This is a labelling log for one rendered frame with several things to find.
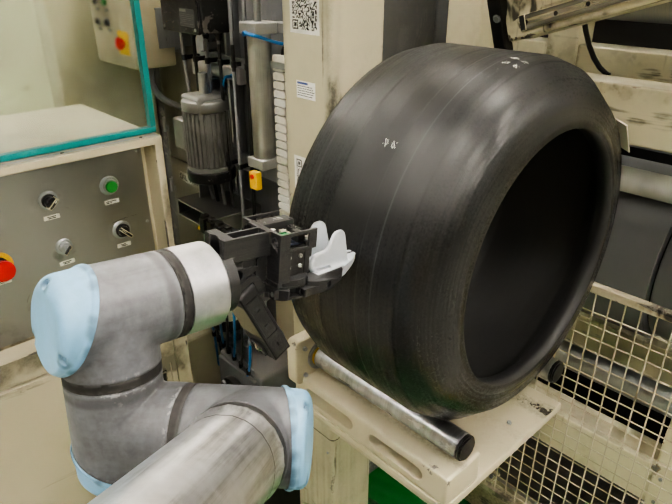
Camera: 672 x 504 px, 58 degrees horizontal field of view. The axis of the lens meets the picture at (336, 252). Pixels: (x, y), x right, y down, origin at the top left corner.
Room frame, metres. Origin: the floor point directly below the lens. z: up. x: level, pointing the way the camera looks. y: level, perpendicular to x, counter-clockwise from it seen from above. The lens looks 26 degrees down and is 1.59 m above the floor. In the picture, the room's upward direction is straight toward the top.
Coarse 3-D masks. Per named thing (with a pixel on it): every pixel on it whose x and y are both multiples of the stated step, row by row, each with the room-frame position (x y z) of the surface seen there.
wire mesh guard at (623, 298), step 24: (600, 288) 1.04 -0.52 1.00; (624, 312) 1.01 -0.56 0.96; (648, 312) 0.97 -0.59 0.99; (576, 384) 1.05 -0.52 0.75; (600, 408) 1.01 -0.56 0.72; (552, 432) 1.07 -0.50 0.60; (528, 456) 1.11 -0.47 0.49; (624, 456) 0.96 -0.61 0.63; (648, 456) 0.93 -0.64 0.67; (504, 480) 1.15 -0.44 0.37; (624, 480) 0.95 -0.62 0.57
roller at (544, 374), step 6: (552, 360) 0.91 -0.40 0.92; (558, 360) 0.91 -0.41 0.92; (546, 366) 0.90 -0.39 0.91; (552, 366) 0.90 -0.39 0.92; (558, 366) 0.90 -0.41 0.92; (540, 372) 0.90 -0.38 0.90; (546, 372) 0.89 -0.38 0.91; (552, 372) 0.89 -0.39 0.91; (558, 372) 0.90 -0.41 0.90; (546, 378) 0.89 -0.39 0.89; (552, 378) 0.89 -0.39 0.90; (558, 378) 0.90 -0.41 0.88
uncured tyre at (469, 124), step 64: (384, 64) 0.91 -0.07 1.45; (448, 64) 0.85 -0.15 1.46; (384, 128) 0.77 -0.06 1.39; (448, 128) 0.72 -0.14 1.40; (512, 128) 0.73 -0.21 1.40; (576, 128) 0.81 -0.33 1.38; (320, 192) 0.77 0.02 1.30; (384, 192) 0.70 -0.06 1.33; (448, 192) 0.67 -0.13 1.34; (512, 192) 1.15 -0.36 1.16; (576, 192) 1.05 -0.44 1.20; (384, 256) 0.66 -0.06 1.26; (448, 256) 0.65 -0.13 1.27; (512, 256) 1.09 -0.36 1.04; (576, 256) 1.01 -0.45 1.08; (320, 320) 0.74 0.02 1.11; (384, 320) 0.65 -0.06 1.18; (448, 320) 0.65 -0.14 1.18; (512, 320) 0.99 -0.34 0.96; (384, 384) 0.68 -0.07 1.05; (448, 384) 0.66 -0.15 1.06; (512, 384) 0.77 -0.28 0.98
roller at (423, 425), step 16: (320, 352) 0.94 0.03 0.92; (336, 368) 0.90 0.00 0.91; (352, 384) 0.86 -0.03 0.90; (368, 384) 0.85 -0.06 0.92; (368, 400) 0.84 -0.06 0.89; (384, 400) 0.81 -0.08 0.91; (400, 416) 0.78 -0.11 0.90; (416, 416) 0.76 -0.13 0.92; (416, 432) 0.76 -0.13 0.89; (432, 432) 0.73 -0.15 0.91; (448, 432) 0.72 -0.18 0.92; (464, 432) 0.72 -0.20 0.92; (448, 448) 0.71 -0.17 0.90; (464, 448) 0.70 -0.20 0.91
